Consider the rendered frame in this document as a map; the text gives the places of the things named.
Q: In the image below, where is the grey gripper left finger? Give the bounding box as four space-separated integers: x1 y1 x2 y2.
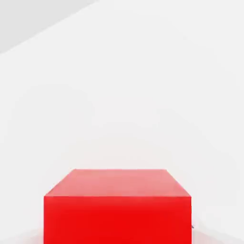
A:
17 228 44 244

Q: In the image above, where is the small red cube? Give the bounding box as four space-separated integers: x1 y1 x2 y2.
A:
43 168 192 244

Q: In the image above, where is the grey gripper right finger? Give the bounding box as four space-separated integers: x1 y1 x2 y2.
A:
191 224 224 244

